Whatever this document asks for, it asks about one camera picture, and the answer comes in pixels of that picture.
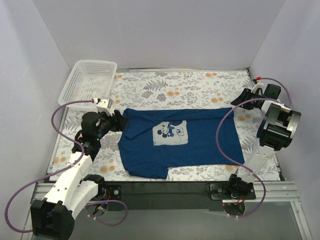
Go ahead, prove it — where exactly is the blue t shirt cartoon print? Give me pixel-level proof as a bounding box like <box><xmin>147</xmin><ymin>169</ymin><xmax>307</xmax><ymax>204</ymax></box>
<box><xmin>118</xmin><ymin>108</ymin><xmax>245</xmax><ymax>179</ymax></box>

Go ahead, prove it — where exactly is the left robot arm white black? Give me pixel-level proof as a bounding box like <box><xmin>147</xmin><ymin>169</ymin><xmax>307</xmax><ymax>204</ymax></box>
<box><xmin>30</xmin><ymin>110</ymin><xmax>129</xmax><ymax>240</ymax></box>

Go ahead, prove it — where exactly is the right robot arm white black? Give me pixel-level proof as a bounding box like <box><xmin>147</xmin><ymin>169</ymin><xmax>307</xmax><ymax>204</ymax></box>
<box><xmin>226</xmin><ymin>84</ymin><xmax>302</xmax><ymax>198</ymax></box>

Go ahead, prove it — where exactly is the white plastic perforated basket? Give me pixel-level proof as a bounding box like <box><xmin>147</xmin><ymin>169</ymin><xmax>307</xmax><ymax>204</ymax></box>
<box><xmin>58</xmin><ymin>60</ymin><xmax>118</xmax><ymax>106</ymax></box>

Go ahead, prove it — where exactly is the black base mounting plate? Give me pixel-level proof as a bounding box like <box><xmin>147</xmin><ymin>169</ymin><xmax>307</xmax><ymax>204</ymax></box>
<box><xmin>102</xmin><ymin>181</ymin><xmax>256</xmax><ymax>212</ymax></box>

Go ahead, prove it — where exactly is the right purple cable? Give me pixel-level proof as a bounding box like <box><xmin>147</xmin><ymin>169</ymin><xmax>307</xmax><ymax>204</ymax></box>
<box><xmin>215</xmin><ymin>77</ymin><xmax>293</xmax><ymax>222</ymax></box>

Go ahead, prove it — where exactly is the purple cable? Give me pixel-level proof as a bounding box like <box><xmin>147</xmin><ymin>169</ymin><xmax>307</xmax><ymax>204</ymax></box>
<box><xmin>215</xmin><ymin>77</ymin><xmax>293</xmax><ymax>222</ymax></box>
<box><xmin>4</xmin><ymin>98</ymin><xmax>128</xmax><ymax>233</ymax></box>

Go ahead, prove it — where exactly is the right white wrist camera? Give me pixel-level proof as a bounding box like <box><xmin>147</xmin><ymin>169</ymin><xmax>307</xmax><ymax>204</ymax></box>
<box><xmin>251</xmin><ymin>76</ymin><xmax>265</xmax><ymax>94</ymax></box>

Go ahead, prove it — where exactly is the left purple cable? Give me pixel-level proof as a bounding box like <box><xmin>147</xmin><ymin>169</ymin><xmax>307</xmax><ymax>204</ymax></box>
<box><xmin>4</xmin><ymin>98</ymin><xmax>128</xmax><ymax>233</ymax></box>

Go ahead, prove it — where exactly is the aluminium frame rail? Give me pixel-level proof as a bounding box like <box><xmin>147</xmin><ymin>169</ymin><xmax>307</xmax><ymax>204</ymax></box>
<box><xmin>31</xmin><ymin>181</ymin><xmax>301</xmax><ymax>203</ymax></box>

